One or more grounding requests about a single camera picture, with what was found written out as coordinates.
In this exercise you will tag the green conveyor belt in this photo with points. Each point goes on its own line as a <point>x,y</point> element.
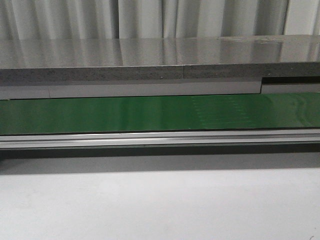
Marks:
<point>160,113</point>

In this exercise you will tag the white pleated curtain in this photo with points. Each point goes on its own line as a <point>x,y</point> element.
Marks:
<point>126,19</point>

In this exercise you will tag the aluminium front conveyor rail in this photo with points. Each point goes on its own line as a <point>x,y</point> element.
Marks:
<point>160,138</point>

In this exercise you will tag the grey rear conveyor rail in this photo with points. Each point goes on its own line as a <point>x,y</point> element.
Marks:
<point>168,87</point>

